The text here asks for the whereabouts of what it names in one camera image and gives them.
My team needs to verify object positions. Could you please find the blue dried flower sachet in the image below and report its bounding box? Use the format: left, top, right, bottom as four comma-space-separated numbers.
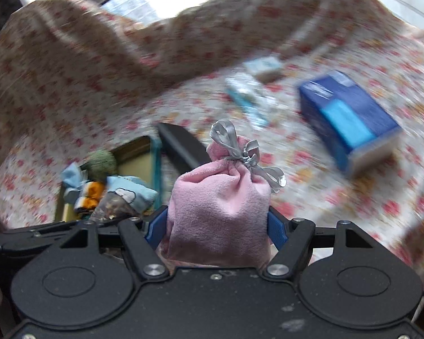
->
88, 175, 159, 223

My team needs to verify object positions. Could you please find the white tissue packet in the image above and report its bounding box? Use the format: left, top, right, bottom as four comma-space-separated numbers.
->
244, 57, 283, 83

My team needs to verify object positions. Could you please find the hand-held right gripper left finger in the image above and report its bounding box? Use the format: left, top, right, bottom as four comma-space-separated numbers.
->
64, 207, 169, 278

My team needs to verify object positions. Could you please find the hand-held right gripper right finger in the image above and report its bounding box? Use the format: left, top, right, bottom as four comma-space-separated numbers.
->
263, 208, 363, 278

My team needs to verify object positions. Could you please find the floral cloth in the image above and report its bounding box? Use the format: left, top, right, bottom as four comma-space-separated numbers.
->
0, 0, 424, 290

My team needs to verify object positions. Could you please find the blue tissue box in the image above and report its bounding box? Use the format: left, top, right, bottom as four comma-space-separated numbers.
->
298, 71, 403, 179

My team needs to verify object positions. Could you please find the blue face mask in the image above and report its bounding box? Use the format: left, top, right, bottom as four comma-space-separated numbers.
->
61, 162, 89, 205

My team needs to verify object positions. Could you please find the gold metal tin box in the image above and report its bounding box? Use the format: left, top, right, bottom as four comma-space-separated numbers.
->
55, 135, 162, 223

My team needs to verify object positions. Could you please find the pink velvet pouch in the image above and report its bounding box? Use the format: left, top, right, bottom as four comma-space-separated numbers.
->
161, 120, 287, 267

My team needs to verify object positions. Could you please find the clear plastic wrapper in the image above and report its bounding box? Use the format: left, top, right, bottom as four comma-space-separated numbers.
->
225, 73, 280, 129

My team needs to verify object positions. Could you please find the black flat slab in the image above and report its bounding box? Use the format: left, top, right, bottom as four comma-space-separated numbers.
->
157, 123, 213, 177

